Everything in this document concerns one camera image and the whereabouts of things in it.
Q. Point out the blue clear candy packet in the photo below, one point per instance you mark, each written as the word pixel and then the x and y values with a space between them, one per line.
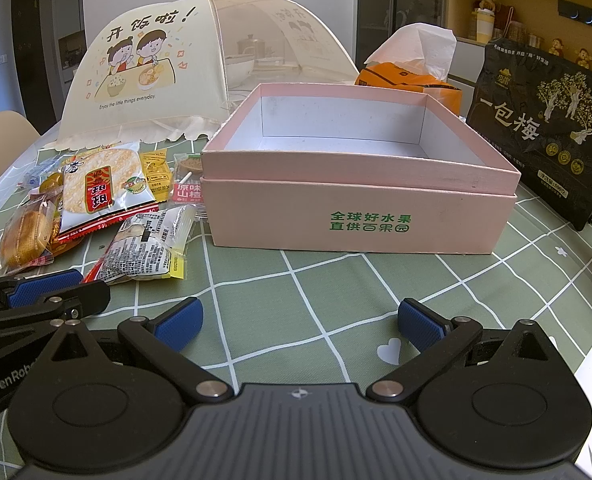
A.
pixel 39 173

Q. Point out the red vegetarian chicken packet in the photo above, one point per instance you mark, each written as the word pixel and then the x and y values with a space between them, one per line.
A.
pixel 57 247

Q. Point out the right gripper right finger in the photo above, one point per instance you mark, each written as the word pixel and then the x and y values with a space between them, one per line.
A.
pixel 440 344

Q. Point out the small bread cake packet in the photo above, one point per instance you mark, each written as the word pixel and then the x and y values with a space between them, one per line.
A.
pixel 28 236

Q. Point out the green checked tablecloth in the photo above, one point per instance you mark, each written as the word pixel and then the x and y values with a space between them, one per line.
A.
pixel 299 336

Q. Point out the olive vacuum packet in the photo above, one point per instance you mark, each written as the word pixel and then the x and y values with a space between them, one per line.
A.
pixel 52 186

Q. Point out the black plum snack bag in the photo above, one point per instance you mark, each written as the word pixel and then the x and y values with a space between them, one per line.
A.
pixel 536 110

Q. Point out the cream mesh food cover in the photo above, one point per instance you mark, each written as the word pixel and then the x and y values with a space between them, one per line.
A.
pixel 179 69

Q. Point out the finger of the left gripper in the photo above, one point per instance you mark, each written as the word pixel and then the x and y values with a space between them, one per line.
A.
pixel 27 291

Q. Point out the yellow gold snack packet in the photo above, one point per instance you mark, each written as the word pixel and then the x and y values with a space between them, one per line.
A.
pixel 157 173

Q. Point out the hawthorn lollipop packet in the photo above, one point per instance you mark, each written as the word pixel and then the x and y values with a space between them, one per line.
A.
pixel 186 186

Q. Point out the white biscuit snack packet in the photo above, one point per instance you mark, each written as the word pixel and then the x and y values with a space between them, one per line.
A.
pixel 147 246

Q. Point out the pink cardboard box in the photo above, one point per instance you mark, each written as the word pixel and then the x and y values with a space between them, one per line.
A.
pixel 334 168

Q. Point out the orange tissue pack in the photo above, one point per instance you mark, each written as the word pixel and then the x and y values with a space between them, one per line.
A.
pixel 417 57

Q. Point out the rice cracker packet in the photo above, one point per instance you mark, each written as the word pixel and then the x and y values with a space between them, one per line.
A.
pixel 102 187

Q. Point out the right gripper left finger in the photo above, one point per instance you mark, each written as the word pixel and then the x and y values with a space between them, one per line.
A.
pixel 156 345

